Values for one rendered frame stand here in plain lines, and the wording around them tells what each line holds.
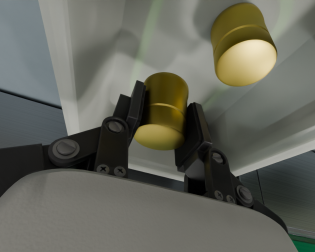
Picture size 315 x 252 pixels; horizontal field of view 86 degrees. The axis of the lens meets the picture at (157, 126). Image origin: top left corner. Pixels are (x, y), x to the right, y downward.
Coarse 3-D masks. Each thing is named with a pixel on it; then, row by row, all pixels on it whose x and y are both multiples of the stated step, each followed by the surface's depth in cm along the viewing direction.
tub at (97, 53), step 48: (48, 0) 6; (96, 0) 8; (144, 0) 12; (192, 0) 11; (240, 0) 11; (288, 0) 11; (96, 48) 11; (144, 48) 15; (192, 48) 14; (288, 48) 13; (96, 96) 15; (192, 96) 19; (240, 96) 18; (288, 96) 13; (240, 144) 17; (288, 144) 12
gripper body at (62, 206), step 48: (48, 192) 4; (96, 192) 5; (144, 192) 5; (0, 240) 3; (48, 240) 4; (96, 240) 4; (144, 240) 4; (192, 240) 5; (240, 240) 5; (288, 240) 6
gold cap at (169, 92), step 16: (160, 80) 11; (176, 80) 11; (160, 96) 10; (176, 96) 11; (144, 112) 10; (160, 112) 10; (176, 112) 10; (144, 128) 10; (160, 128) 10; (176, 128) 10; (144, 144) 11; (160, 144) 11; (176, 144) 11
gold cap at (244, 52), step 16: (224, 16) 11; (240, 16) 10; (256, 16) 10; (224, 32) 10; (240, 32) 9; (256, 32) 9; (224, 48) 10; (240, 48) 9; (256, 48) 9; (272, 48) 9; (224, 64) 10; (240, 64) 10; (256, 64) 10; (272, 64) 10; (224, 80) 11; (240, 80) 11; (256, 80) 11
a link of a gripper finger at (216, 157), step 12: (204, 156) 9; (216, 156) 9; (204, 168) 9; (216, 168) 8; (228, 168) 9; (216, 180) 8; (228, 180) 8; (192, 192) 9; (216, 192) 7; (228, 192) 8
